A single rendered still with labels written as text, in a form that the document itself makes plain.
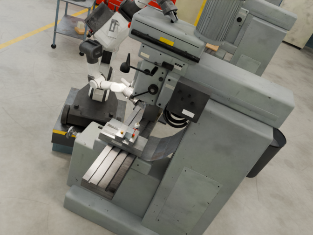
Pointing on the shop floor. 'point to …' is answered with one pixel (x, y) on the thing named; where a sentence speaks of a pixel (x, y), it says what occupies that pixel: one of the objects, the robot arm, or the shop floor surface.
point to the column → (206, 169)
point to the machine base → (104, 213)
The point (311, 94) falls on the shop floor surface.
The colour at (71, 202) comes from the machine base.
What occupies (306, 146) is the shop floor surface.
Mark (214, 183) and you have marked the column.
